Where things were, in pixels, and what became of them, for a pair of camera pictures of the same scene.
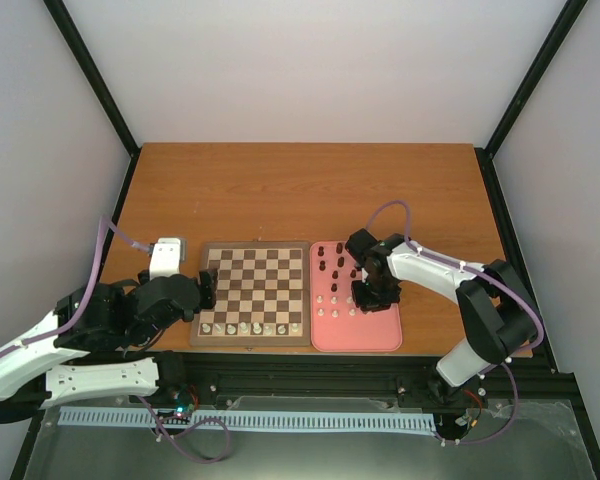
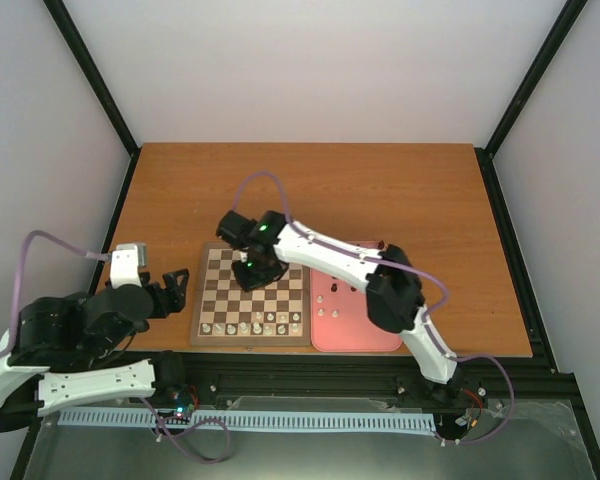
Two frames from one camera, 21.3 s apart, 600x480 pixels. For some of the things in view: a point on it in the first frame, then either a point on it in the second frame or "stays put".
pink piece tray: (337, 323) stays put
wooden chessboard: (264, 295) stays put
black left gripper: (211, 287) -> (169, 306)
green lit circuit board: (184, 401) stays put
